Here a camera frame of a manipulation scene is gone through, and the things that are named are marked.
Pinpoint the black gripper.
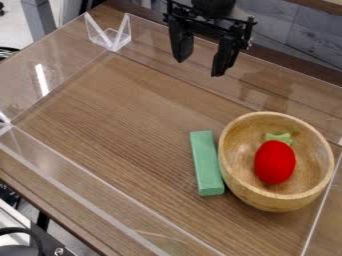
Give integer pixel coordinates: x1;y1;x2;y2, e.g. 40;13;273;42
162;0;256;77

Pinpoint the brown wooden bowl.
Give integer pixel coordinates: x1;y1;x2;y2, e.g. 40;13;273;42
217;112;335;212

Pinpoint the green rectangular stick block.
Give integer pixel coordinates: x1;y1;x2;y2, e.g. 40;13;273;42
189;131;224;197

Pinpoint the red plush strawberry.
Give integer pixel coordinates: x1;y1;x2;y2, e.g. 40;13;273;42
253;133;296;184

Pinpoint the black table leg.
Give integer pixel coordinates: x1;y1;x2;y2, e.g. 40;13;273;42
36;212;49;231

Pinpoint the clear acrylic enclosure wall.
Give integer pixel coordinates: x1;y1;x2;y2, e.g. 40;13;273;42
0;11;342;256

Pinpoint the grey post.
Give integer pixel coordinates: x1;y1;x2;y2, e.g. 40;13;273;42
20;0;56;41

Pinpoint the black clamp with cable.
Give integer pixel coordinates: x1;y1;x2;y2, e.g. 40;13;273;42
0;227;77;256

